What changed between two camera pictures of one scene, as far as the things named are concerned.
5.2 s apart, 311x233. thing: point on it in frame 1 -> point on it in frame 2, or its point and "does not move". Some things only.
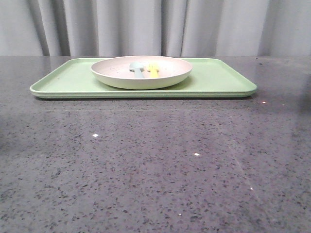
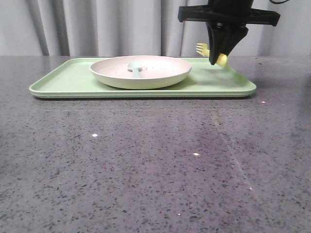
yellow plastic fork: [153, 70] -> [203, 48]
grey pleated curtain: [155, 27] does not move
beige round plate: [115, 72] does not move
